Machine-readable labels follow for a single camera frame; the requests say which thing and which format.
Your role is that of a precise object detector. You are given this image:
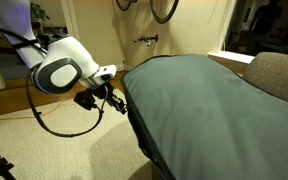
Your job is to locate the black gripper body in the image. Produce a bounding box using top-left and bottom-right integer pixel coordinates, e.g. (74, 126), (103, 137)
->
(91, 82), (117, 101)

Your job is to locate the cream carpet rug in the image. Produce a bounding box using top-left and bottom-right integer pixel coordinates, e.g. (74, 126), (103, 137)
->
(0, 88), (157, 180)

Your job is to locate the small-looking bicycle wheel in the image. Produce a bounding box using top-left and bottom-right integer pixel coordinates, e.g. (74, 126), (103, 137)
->
(115, 0), (139, 13)

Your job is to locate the large bicycle wheel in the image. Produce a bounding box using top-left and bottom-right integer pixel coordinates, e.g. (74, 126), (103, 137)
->
(149, 0), (181, 25)

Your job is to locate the blue floor mat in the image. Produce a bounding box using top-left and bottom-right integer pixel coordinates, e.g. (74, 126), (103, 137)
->
(0, 54), (35, 80)

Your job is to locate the green potted plant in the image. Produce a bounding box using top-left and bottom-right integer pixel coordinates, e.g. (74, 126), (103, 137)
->
(29, 2), (51, 23)

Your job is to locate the grey fabric sofa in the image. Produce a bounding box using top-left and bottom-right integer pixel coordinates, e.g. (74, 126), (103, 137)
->
(242, 51), (288, 110)

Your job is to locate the person in dark clothes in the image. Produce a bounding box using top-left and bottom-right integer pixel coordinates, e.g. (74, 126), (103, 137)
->
(248, 0), (284, 56)

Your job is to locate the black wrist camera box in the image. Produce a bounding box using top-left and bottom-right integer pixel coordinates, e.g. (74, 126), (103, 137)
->
(73, 89), (99, 112)

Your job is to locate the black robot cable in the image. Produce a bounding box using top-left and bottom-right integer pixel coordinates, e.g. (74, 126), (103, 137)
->
(24, 71), (111, 139)

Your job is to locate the black wall bike hook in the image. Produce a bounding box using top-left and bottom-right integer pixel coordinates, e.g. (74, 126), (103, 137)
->
(133, 33), (160, 48)

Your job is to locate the orange extension cable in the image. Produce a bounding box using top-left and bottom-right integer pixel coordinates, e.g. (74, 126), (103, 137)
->
(0, 98), (82, 123)

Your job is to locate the white window frame post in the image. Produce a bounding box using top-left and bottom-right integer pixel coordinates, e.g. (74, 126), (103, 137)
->
(217, 0), (239, 54)

